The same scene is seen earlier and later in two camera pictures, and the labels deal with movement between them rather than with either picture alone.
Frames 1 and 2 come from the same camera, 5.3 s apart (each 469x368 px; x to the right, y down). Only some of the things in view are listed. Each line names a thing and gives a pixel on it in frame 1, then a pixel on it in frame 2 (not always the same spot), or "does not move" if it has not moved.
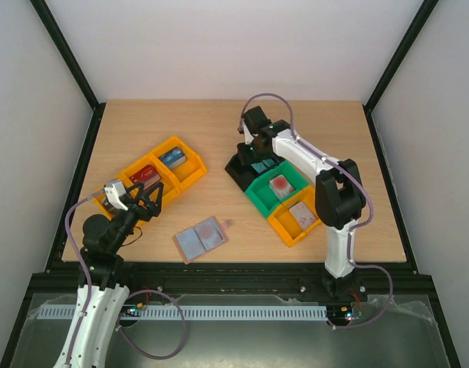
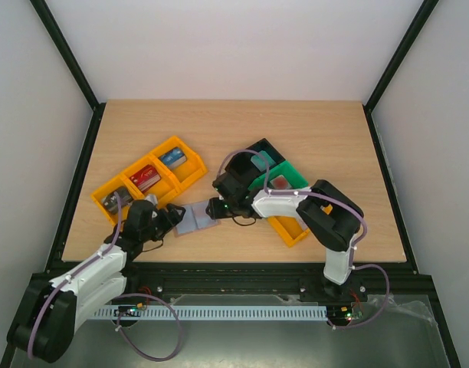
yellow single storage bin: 283,222 does not move
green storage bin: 261,195 does not move
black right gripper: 246,159 to 219,205
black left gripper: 152,209 to 170,224
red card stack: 146,175 does not move
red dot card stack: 281,186 does not move
